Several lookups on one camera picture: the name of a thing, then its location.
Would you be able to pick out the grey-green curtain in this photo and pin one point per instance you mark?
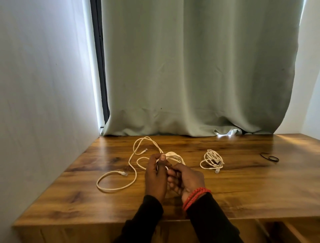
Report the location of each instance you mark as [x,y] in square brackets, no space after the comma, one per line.
[200,70]

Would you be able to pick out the person's right hand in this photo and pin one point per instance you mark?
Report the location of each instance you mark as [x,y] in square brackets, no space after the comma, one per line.
[187,180]

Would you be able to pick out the person's left forearm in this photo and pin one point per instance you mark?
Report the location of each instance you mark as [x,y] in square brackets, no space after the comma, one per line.
[142,222]

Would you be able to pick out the white side panel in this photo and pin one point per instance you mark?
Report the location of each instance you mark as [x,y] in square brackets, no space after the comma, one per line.
[45,100]

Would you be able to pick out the person's right forearm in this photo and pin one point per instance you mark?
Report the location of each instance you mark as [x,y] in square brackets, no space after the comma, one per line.
[210,222]

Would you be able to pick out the person's left hand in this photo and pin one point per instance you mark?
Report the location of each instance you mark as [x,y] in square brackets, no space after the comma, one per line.
[156,180]

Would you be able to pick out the black window frame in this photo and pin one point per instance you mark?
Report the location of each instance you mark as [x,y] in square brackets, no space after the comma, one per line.
[100,62]

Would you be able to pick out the wooden cabinet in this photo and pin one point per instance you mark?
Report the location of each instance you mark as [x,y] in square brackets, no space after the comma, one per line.
[250,195]

